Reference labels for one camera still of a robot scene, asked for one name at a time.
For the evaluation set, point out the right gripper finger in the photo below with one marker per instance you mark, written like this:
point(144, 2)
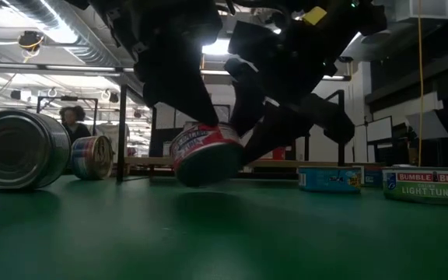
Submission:
point(247, 101)
point(286, 124)

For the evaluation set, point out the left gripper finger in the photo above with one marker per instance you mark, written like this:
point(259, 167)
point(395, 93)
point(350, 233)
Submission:
point(177, 85)

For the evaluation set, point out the red label seafood can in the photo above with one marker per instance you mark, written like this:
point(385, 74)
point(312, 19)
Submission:
point(200, 148)
point(277, 153)

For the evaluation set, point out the blue label seafood can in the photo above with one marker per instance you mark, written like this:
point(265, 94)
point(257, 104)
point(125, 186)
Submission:
point(18, 149)
point(329, 179)

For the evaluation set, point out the Bumble Bee light tuna can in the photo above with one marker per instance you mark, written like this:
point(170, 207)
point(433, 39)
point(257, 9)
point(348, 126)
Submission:
point(426, 186)

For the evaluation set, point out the long ceiling light bar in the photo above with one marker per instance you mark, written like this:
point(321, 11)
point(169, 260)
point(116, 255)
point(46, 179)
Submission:
point(72, 68)
point(337, 78)

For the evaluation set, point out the small yellow tag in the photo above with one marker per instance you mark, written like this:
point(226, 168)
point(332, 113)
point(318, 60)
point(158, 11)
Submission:
point(314, 15)

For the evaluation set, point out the person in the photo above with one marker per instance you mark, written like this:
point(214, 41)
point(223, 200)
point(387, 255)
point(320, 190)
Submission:
point(74, 128)

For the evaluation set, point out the green table mat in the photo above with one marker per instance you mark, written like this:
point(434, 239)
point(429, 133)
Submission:
point(224, 241)

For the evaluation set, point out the grey angled panel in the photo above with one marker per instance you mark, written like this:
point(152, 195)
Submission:
point(428, 126)

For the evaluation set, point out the white wall board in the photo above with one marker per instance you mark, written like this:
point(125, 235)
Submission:
point(360, 144)
point(379, 129)

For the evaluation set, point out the wooden shelf with black frame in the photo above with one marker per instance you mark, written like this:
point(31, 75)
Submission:
point(146, 161)

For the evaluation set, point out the black aluminium table frame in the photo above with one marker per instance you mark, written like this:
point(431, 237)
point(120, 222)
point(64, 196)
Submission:
point(150, 174)

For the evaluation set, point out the silver ventilation duct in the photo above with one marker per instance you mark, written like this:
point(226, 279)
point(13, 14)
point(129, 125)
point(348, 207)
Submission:
point(72, 35)

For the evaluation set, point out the white rectangular duct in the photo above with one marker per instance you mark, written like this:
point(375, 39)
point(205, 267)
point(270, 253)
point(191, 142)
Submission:
point(422, 9)

